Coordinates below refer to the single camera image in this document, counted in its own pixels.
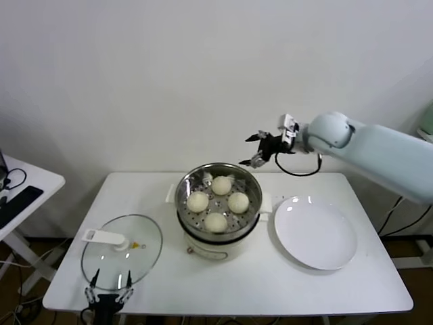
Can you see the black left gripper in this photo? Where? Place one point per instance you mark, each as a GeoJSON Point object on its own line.
{"type": "Point", "coordinates": [105, 304]}

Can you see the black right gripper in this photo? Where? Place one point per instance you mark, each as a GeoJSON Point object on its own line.
{"type": "Point", "coordinates": [271, 146]}

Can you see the white steamed baozi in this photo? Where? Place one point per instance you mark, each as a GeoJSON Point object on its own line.
{"type": "Point", "coordinates": [198, 202]}
{"type": "Point", "coordinates": [238, 202]}
{"type": "Point", "coordinates": [215, 221]}
{"type": "Point", "coordinates": [221, 185]}

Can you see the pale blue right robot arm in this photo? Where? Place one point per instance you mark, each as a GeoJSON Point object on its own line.
{"type": "Point", "coordinates": [379, 145]}

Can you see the perforated steel steamer basket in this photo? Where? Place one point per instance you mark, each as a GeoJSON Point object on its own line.
{"type": "Point", "coordinates": [252, 189]}

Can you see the white electric cooking pot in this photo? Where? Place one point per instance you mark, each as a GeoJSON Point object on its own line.
{"type": "Point", "coordinates": [206, 252]}

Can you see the white round plate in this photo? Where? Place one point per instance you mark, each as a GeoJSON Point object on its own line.
{"type": "Point", "coordinates": [314, 233]}

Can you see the black keyboard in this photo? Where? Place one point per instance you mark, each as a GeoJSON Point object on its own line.
{"type": "Point", "coordinates": [20, 203]}

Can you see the white side desk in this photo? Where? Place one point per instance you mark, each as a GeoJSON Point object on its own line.
{"type": "Point", "coordinates": [37, 172]}

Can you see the pale green appliance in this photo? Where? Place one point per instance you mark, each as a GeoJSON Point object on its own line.
{"type": "Point", "coordinates": [428, 118]}

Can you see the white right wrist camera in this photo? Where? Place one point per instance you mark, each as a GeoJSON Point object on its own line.
{"type": "Point", "coordinates": [287, 127]}

